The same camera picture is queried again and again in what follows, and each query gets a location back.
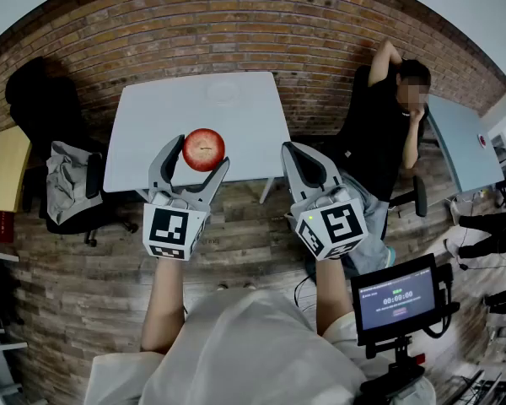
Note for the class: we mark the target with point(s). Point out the person's white shirt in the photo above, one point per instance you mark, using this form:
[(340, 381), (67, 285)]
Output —
[(244, 352)]

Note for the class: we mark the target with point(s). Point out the grey crumpled cloth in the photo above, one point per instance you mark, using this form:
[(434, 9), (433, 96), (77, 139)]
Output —
[(65, 179)]

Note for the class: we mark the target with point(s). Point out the person's right forearm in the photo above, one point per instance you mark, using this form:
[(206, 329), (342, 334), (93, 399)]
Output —
[(333, 298)]

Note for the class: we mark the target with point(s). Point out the red apple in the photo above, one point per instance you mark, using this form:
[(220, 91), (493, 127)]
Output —
[(203, 149)]

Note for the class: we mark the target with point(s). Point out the light blue table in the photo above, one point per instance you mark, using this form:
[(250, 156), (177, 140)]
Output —
[(459, 142)]

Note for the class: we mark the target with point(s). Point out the white table leg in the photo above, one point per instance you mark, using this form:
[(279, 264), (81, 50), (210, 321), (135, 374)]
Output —
[(266, 190)]

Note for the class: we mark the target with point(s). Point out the black monitor mount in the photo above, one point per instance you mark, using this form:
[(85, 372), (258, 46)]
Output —
[(398, 374)]

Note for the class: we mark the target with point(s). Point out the white plate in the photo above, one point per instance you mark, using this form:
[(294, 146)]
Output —
[(223, 92)]

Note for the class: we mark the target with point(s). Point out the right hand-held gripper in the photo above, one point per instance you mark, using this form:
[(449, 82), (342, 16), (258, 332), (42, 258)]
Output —
[(341, 226)]

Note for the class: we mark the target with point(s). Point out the person's left forearm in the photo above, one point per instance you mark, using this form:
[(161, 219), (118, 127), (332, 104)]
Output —
[(162, 306)]

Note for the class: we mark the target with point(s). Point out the small red round object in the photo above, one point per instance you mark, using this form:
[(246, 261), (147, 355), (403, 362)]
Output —
[(482, 140)]

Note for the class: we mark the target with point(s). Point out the black monitor screen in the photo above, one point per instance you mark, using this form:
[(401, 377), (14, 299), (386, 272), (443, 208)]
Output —
[(396, 302)]

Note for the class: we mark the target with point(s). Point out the yellow wooden board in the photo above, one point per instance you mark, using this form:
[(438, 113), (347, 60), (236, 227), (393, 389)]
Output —
[(4, 171)]

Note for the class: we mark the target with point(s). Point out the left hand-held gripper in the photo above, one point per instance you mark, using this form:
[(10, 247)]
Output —
[(168, 230)]

